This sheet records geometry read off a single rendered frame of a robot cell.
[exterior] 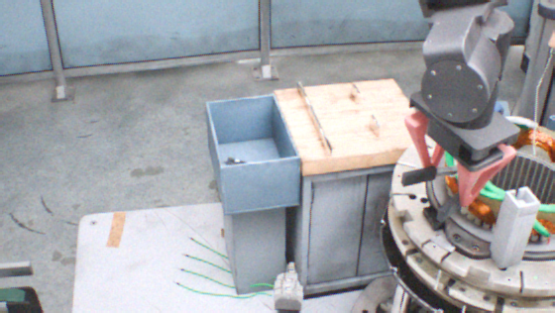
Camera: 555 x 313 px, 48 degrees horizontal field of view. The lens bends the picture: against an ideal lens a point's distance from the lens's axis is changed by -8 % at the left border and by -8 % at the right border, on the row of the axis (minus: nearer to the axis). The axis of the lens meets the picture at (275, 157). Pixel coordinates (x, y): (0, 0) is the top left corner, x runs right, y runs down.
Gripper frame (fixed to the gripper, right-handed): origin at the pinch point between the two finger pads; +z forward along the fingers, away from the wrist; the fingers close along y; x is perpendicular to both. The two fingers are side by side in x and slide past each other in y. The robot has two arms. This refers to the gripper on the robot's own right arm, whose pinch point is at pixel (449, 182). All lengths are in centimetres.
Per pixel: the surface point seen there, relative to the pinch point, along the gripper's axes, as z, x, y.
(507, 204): -0.5, 2.7, 6.4
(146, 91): 128, 39, -219
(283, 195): 17.9, -5.7, -23.7
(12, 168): 126, -34, -193
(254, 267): 34.2, -9.1, -26.5
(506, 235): 2.6, 2.3, 7.7
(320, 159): 11.7, -1.5, -21.5
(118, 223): 41, -23, -54
